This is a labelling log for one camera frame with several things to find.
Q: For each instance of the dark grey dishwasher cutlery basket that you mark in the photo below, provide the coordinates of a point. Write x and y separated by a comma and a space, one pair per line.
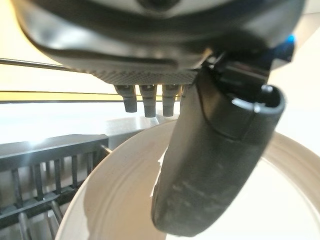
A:
47, 162

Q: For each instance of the white ceramic plate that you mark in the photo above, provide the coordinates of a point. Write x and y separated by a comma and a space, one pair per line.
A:
117, 190

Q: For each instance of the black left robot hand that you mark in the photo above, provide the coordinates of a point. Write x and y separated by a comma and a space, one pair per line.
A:
205, 160

